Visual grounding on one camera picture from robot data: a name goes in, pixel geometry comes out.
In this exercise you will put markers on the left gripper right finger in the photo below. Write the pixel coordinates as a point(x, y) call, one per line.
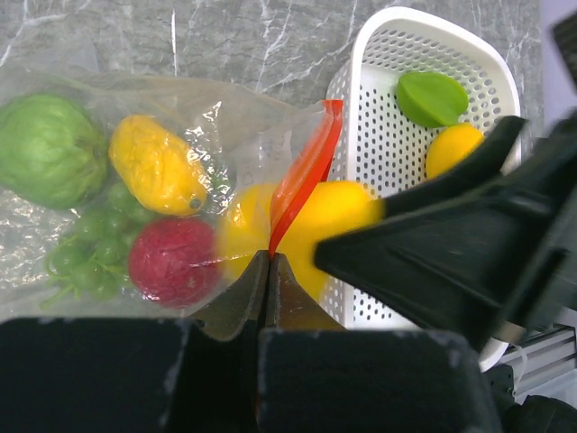
point(289, 307)

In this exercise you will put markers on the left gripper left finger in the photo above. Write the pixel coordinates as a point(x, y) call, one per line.
point(225, 316)

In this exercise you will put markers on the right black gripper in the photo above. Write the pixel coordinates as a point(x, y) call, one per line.
point(496, 262)

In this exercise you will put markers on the yellow toy lemon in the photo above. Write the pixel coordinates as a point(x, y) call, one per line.
point(450, 147)

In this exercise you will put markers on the yellow toy pear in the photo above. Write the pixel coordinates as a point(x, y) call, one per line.
point(333, 208)

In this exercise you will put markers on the red toy fruit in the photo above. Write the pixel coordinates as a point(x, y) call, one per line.
point(173, 262)

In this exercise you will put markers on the green toy leaf slice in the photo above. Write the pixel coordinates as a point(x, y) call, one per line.
point(431, 99)

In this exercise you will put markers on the yellow toy banana piece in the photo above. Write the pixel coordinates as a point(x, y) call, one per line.
point(160, 169)

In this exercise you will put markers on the green toy grapes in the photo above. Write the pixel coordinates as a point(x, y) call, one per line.
point(92, 258)

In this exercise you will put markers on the clear orange zip bag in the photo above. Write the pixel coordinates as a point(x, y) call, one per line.
point(242, 139)

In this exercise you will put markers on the green toy vegetable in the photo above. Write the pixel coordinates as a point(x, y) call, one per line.
point(52, 153)

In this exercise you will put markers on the white perforated plastic basket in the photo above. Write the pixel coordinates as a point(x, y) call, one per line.
point(378, 146)

